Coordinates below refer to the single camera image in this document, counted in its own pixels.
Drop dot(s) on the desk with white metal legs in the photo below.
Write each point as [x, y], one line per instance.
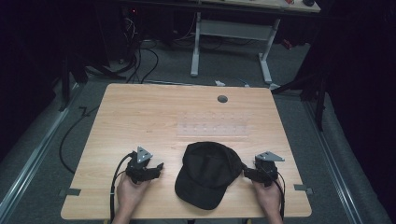
[232, 29]

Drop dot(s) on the person's left hand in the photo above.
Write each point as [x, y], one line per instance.
[129, 196]

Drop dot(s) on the clear plastic sheet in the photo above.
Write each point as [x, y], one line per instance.
[213, 128]

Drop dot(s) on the small white floor scrap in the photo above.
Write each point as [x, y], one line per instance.
[219, 83]

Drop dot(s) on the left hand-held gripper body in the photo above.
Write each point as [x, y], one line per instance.
[138, 166]

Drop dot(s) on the grey tape piece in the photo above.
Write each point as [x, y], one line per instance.
[71, 192]
[302, 188]

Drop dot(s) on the black metal stand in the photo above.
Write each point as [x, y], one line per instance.
[66, 84]
[311, 90]

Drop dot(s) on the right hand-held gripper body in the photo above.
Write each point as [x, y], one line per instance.
[267, 170]

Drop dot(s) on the small red object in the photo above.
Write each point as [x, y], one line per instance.
[287, 44]

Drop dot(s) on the black baseball cap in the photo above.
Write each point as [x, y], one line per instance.
[207, 174]

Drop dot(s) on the aluminium floor rail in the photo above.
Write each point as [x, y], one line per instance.
[29, 161]
[334, 161]

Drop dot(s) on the person's right hand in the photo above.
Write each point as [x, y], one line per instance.
[270, 199]

